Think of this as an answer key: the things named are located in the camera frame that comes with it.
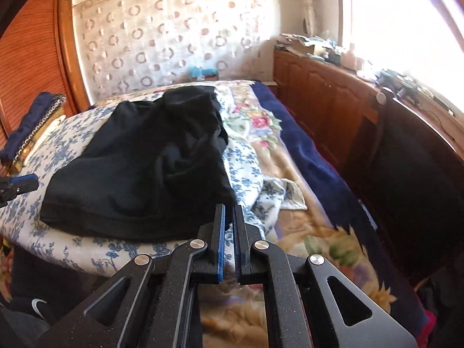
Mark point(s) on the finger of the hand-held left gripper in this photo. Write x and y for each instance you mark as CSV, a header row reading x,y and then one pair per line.
x,y
21,180

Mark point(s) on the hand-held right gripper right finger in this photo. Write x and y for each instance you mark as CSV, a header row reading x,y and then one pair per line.
x,y
237,246

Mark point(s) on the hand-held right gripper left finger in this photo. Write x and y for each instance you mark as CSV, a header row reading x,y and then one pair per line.
x,y
220,243

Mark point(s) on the black t-shirt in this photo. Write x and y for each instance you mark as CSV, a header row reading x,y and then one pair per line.
x,y
145,159

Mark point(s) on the blue floral white sheet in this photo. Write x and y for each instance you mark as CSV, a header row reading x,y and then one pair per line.
x,y
58,141

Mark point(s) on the black garment with white logo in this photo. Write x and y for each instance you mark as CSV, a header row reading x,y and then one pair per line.
x,y
29,272

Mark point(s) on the rose print blanket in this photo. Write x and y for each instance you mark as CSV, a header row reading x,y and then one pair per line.
x,y
286,168

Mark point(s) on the navy blue blanket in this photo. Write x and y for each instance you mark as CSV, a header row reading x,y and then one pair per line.
x,y
311,145

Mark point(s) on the blue box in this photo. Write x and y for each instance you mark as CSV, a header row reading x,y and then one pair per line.
x,y
199,70

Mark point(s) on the wooden sideboard cabinet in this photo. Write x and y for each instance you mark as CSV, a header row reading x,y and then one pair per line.
x,y
326,94

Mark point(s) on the dark wood-framed chair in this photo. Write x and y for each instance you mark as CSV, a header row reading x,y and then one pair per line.
x,y
417,188

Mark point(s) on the pile of small household things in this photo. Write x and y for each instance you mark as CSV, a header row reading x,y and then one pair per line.
x,y
311,45

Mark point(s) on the white lace side curtain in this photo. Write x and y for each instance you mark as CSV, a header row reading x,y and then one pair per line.
x,y
311,3

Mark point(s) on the bright window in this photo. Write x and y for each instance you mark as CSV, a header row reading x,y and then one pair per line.
x,y
398,18

